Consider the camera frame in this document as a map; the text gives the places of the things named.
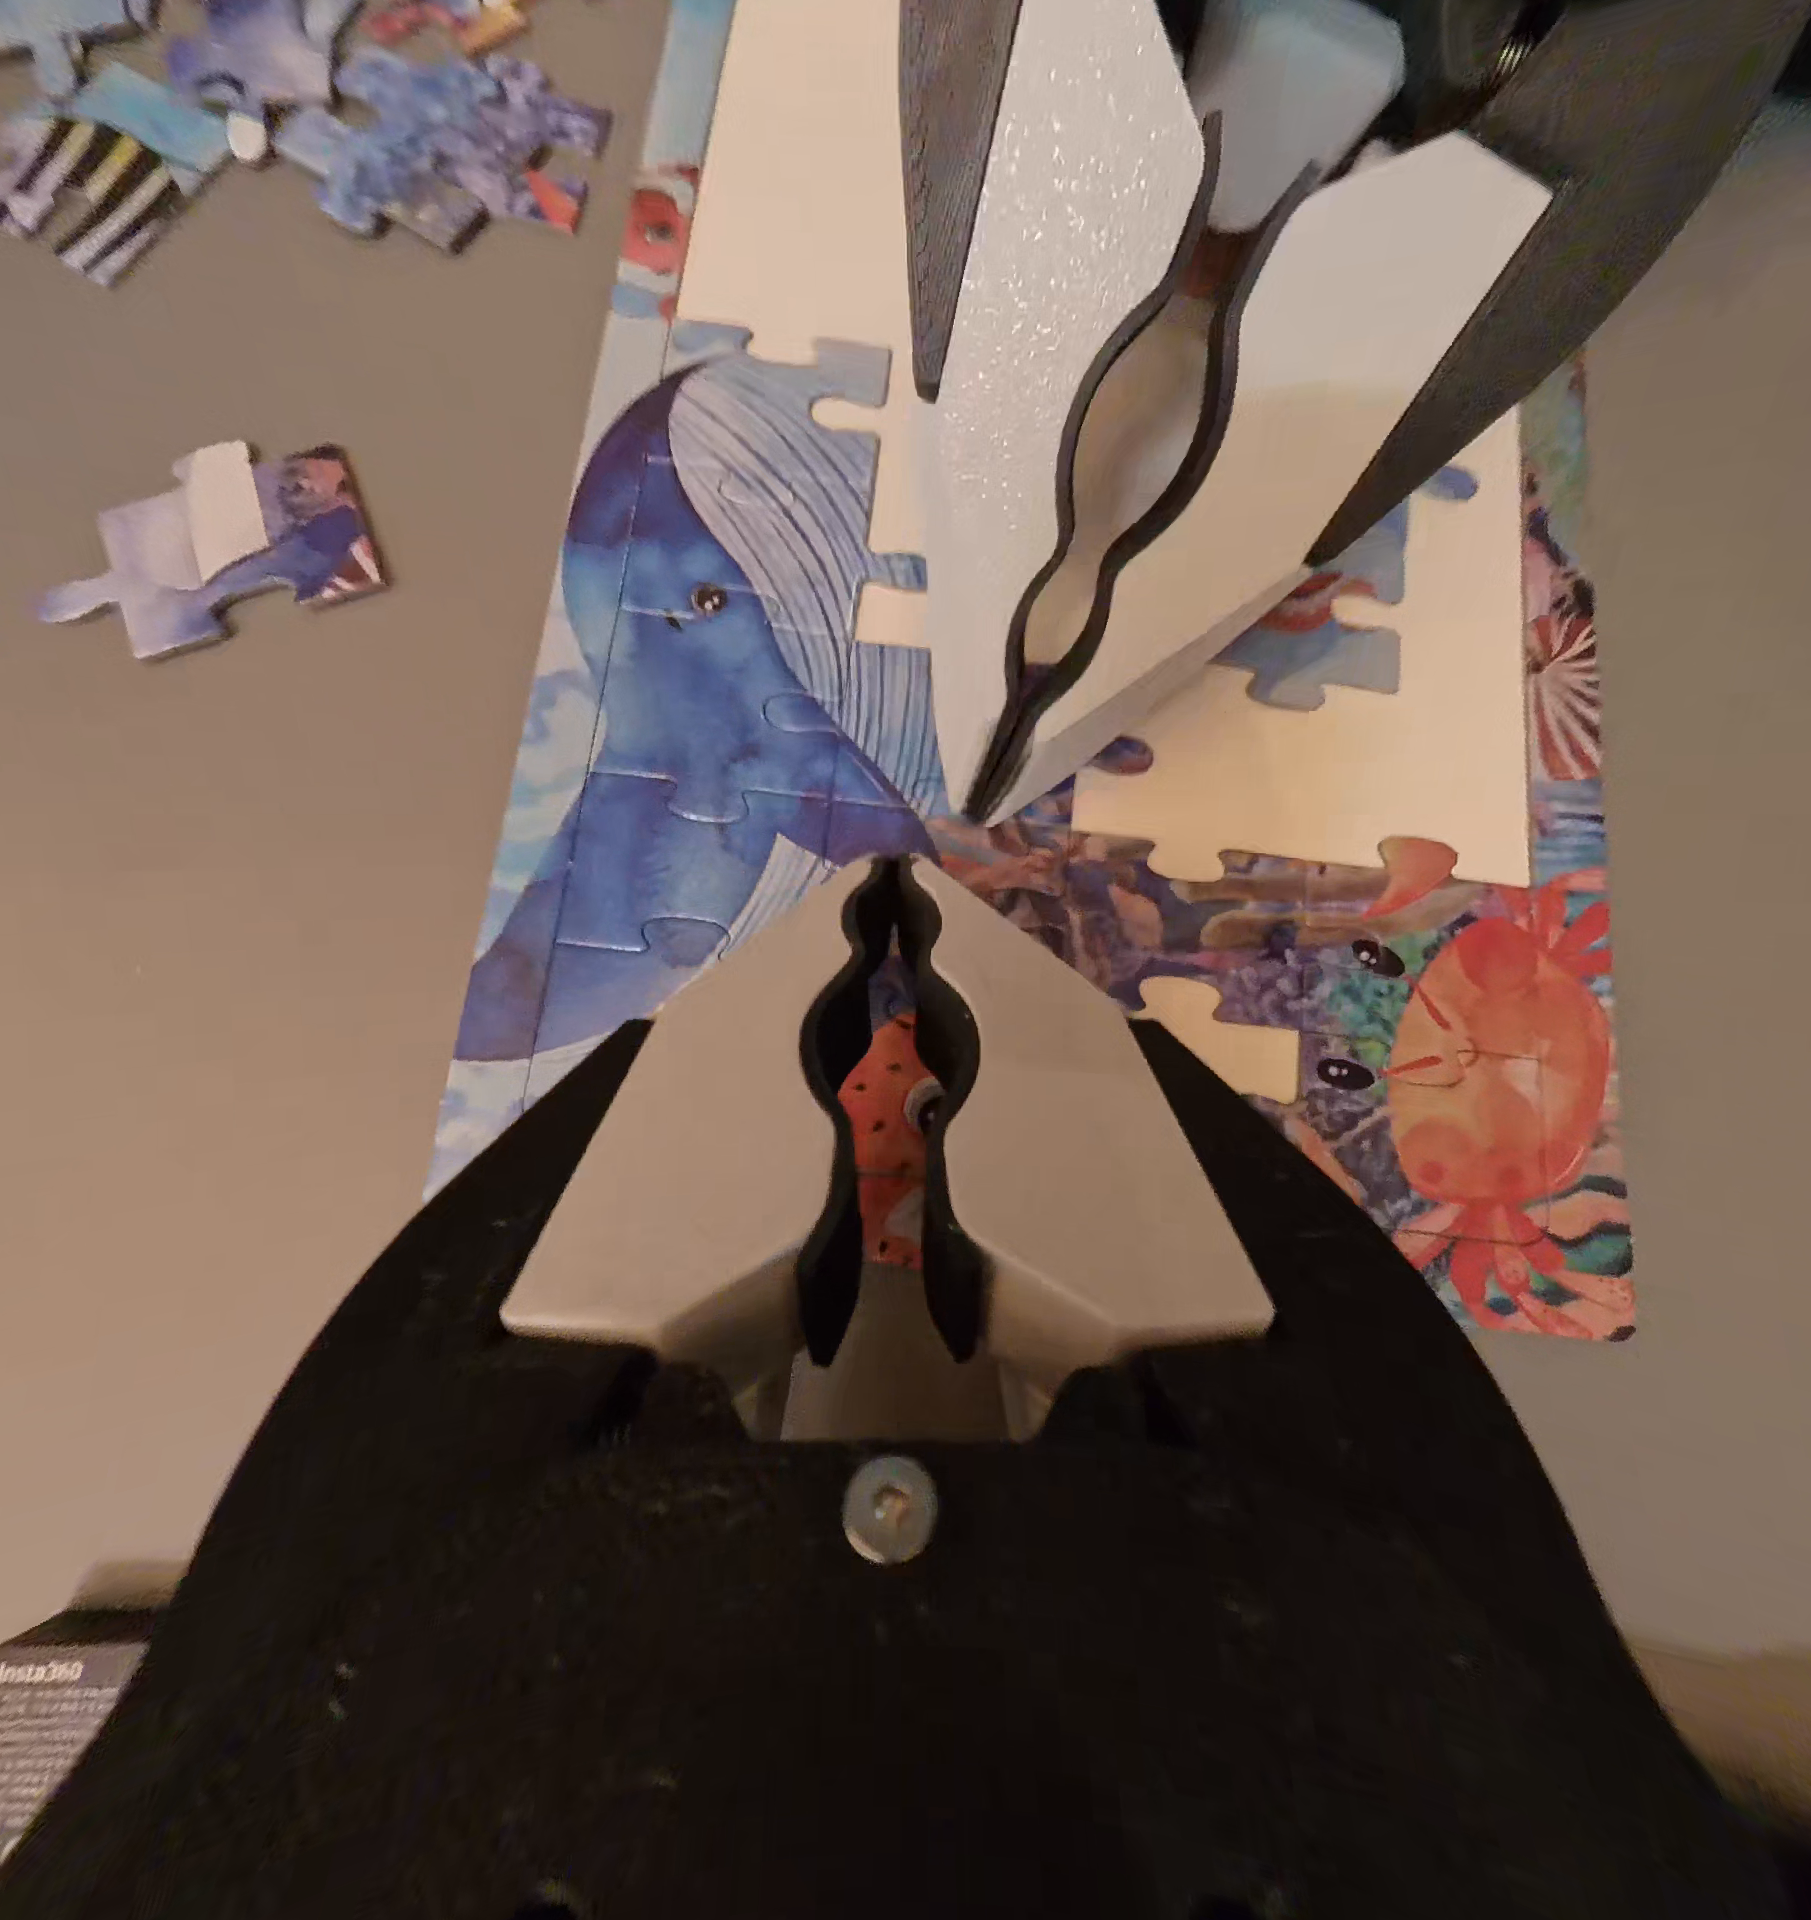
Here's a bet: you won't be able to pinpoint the white patch blue puzzle piece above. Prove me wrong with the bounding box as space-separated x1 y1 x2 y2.
30 438 388 662

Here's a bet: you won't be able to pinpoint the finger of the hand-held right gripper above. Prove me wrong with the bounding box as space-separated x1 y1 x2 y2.
927 0 1223 811
996 132 1554 825

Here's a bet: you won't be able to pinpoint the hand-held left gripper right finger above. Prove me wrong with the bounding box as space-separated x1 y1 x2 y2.
901 859 1278 1366

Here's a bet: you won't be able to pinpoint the pile of loose puzzle pieces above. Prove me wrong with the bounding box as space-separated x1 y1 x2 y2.
0 0 614 291

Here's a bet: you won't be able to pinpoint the ocean jigsaw puzzle board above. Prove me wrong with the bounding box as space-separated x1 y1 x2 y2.
425 0 1641 1345

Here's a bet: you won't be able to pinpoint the black camera battery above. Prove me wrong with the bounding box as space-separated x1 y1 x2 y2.
0 1605 156 1920

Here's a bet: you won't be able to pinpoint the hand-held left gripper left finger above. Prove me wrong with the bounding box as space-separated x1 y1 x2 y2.
500 857 901 1369

